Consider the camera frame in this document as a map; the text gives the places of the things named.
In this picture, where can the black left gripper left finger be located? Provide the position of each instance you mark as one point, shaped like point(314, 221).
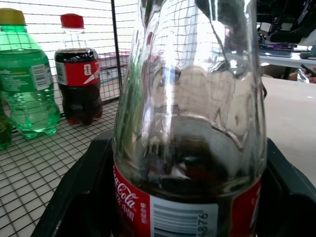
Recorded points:
point(74, 197)

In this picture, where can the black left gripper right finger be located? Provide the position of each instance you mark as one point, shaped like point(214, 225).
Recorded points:
point(288, 197)

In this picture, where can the glass cola bottle red label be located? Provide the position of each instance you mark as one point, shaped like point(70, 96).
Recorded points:
point(187, 123)

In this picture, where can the plastic cola bottle red cap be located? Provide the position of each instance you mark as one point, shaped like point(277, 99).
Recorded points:
point(78, 74)

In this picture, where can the green plastic soda bottle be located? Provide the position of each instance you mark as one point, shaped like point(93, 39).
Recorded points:
point(27, 81)

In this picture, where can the white desk with equipment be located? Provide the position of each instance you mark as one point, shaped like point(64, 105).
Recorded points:
point(286, 37)

